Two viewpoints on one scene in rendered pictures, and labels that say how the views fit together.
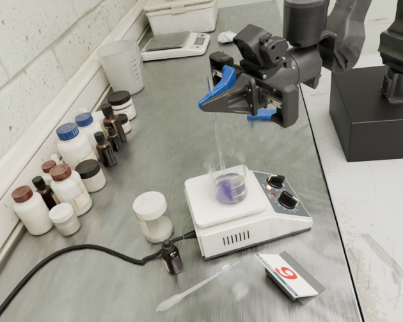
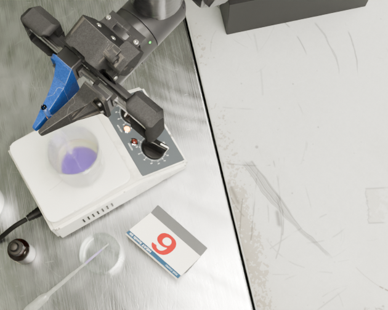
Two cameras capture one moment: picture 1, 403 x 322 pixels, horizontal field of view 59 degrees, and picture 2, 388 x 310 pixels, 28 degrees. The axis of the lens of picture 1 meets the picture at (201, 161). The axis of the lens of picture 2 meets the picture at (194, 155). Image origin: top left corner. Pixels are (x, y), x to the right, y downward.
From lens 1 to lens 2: 0.56 m
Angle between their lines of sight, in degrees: 40
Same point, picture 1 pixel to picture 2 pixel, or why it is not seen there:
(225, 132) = not seen: outside the picture
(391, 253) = (276, 187)
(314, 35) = (174, 8)
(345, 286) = (228, 240)
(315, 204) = (187, 122)
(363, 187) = (247, 82)
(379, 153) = (268, 21)
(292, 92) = (156, 123)
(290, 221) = (161, 176)
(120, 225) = not seen: outside the picture
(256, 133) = not seen: outside the picture
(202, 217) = (53, 210)
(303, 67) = (162, 34)
